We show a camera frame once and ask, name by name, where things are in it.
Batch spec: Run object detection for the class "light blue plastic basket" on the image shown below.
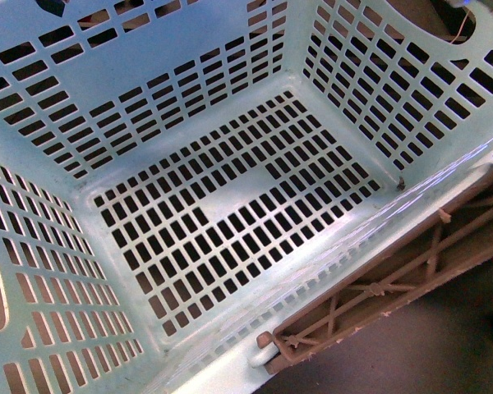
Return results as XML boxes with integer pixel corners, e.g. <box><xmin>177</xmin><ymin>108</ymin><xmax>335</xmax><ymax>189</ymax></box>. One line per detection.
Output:
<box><xmin>0</xmin><ymin>1</ymin><xmax>493</xmax><ymax>393</ymax></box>

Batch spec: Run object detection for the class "brown basket handle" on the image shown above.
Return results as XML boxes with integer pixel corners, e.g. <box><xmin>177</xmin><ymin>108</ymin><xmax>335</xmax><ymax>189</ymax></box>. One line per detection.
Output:
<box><xmin>257</xmin><ymin>163</ymin><xmax>493</xmax><ymax>374</ymax></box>

